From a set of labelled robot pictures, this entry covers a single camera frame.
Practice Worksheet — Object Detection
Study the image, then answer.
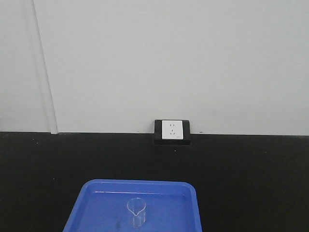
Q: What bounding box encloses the white wall power socket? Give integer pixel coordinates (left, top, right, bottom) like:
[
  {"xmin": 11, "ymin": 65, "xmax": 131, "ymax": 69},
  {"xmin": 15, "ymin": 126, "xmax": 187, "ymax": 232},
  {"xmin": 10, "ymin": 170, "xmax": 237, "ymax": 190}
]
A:
[{"xmin": 162, "ymin": 120, "xmax": 183, "ymax": 140}]

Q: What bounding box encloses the blue plastic tray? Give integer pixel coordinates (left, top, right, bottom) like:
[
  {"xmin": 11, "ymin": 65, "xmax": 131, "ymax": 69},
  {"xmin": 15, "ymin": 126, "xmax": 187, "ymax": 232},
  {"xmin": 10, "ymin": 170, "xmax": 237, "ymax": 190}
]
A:
[{"xmin": 64, "ymin": 179, "xmax": 202, "ymax": 232}]

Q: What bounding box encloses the clear glass beaker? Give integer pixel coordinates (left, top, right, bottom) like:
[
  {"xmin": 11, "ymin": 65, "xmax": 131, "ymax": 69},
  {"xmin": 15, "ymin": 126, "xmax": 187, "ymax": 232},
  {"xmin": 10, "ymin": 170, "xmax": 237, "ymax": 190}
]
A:
[{"xmin": 126, "ymin": 197, "xmax": 147, "ymax": 228}]

